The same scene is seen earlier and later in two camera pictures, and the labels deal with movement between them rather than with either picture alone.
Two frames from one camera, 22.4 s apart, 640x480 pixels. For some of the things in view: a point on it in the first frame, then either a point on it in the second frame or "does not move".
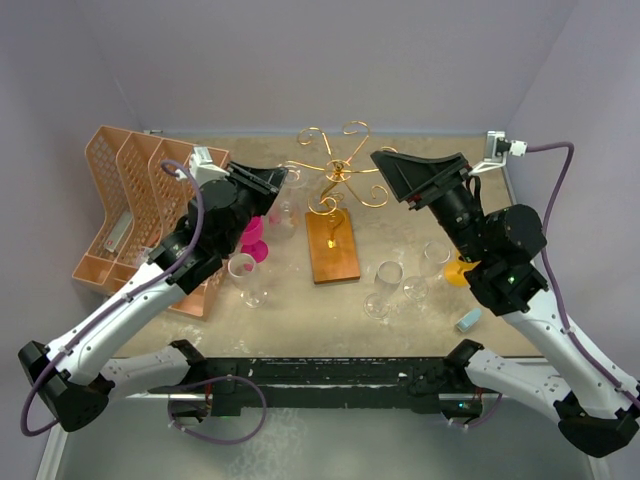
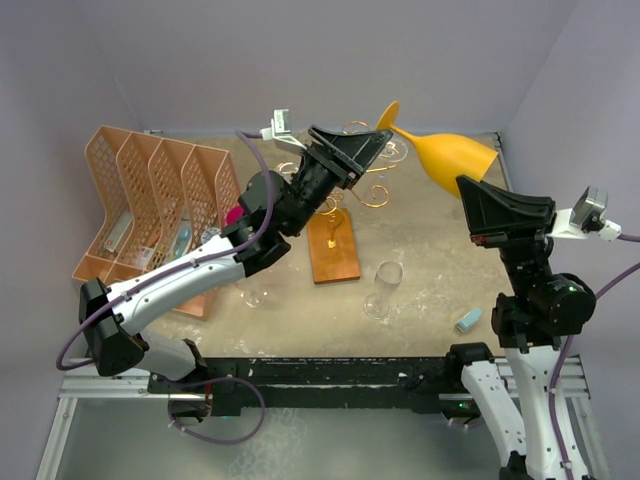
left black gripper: (263, 183) -> (343, 156)
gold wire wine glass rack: (329, 226) does not move
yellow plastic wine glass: (455, 269) -> (446, 156)
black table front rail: (320, 385) does not move
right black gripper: (411, 177) -> (496, 216)
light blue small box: (465, 322) does not move
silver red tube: (117, 233) does not move
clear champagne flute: (387, 278) does not move
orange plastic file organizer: (139, 192) does not move
